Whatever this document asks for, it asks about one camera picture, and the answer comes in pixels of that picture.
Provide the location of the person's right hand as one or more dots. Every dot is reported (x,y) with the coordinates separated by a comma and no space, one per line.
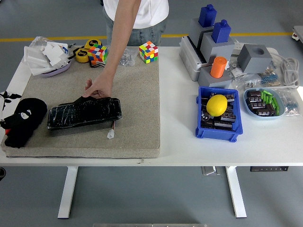
(103,86)

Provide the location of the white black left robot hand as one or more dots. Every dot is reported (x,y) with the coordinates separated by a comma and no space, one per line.
(10,95)

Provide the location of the black rag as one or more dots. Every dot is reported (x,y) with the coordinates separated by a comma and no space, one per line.
(35,106)

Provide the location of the black plastic-wrapped panel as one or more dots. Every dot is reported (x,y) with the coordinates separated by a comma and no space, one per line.
(82,113)

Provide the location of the person's right forearm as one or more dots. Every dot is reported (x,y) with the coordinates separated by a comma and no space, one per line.
(120,35)

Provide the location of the black table control panel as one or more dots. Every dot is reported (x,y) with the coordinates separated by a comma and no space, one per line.
(270,168)

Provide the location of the multicolour puzzle cube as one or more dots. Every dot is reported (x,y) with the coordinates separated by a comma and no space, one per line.
(98,53)
(148,52)

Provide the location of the clear bag of screws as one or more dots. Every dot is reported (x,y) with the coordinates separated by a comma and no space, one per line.
(126,59)

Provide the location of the yellow tape measure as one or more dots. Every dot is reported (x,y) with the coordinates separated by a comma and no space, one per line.
(91,43)
(81,55)

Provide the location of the flat white plate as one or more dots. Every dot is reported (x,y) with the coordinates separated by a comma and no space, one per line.
(38,69)

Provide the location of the grey-brown mat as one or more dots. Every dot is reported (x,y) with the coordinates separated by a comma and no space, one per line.
(137,106)

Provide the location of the purple tray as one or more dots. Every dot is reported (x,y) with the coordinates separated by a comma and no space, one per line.
(59,70)

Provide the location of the clear plastic bag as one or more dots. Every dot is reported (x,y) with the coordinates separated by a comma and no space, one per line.
(38,41)

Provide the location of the grey electrical box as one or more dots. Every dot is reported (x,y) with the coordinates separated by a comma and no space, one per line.
(187,56)

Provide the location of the low grey holder block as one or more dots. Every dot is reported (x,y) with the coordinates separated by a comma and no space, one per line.
(206,80)

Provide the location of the black cylindrical capacitor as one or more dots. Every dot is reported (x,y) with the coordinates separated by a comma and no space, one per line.
(230,97)
(205,116)
(228,117)
(223,124)

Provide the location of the tall grey holder block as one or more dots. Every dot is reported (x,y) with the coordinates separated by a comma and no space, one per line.
(195,30)

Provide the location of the white table leg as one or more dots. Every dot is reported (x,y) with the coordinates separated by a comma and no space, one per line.
(235,189)
(68,189)

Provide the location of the yellow lemon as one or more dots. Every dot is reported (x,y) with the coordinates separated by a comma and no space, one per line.
(216,105)

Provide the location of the orange cylinder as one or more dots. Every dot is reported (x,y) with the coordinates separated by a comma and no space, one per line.
(218,67)

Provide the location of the blue plastic bin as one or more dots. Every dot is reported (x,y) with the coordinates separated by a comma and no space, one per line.
(213,134)

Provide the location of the blue peg block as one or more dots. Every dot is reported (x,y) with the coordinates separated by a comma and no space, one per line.
(207,16)
(221,32)

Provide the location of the clear bag of white parts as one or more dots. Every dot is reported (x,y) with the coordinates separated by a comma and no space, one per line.
(235,71)

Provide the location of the clear bag of plug parts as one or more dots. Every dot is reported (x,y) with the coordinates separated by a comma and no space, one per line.
(246,81)

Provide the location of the brown cylindrical capacitor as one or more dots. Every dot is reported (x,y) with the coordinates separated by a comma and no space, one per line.
(253,93)
(265,110)
(253,99)
(256,105)

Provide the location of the grey block with round hole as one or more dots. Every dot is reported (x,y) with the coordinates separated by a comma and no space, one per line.
(253,62)

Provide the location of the green battery cell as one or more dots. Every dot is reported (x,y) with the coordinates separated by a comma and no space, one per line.
(275,102)
(267,91)
(277,110)
(264,98)
(269,99)

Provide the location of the light blue dish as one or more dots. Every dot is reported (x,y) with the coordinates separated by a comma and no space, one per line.
(265,117)

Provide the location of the clear bag of blue resistors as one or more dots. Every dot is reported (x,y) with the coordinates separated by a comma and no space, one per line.
(270,78)
(291,105)

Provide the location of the white switch plate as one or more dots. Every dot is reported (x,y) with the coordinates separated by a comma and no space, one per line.
(33,55)

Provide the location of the grey metal bracket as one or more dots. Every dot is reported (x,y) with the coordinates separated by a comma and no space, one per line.
(210,170)

